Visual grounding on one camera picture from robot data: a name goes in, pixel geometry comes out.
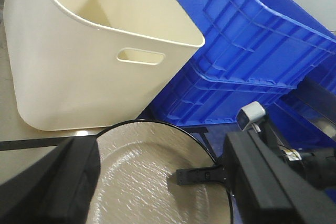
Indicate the black tape strip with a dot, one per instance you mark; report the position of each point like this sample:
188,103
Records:
30,143

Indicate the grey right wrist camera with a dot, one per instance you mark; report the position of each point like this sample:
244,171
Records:
249,116

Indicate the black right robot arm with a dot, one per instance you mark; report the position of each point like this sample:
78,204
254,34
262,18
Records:
286,132

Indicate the large blue plastic crate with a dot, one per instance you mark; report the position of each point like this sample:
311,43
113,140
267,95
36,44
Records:
255,50

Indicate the beige plate black rim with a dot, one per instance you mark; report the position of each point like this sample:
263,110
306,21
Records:
137,181

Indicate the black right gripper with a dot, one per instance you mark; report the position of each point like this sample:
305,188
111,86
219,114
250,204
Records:
267,187

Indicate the cream plastic storage bin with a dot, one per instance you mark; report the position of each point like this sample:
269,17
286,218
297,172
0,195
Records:
80,64

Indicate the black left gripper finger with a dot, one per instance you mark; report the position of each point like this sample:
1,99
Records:
52,184

